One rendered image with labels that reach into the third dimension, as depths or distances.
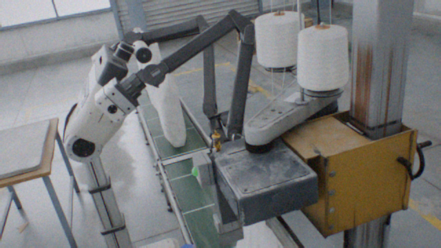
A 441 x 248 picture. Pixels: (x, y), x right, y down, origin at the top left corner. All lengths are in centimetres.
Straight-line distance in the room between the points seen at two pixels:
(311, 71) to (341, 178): 35
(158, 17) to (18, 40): 291
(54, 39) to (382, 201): 793
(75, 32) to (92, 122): 709
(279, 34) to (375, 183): 56
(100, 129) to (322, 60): 98
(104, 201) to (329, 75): 130
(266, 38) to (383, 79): 38
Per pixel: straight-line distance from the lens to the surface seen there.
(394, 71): 124
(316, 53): 104
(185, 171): 290
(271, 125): 115
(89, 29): 864
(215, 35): 141
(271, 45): 126
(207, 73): 177
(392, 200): 141
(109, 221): 203
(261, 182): 103
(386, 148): 126
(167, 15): 870
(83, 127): 165
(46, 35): 870
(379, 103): 125
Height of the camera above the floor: 194
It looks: 27 degrees down
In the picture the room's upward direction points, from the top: 8 degrees counter-clockwise
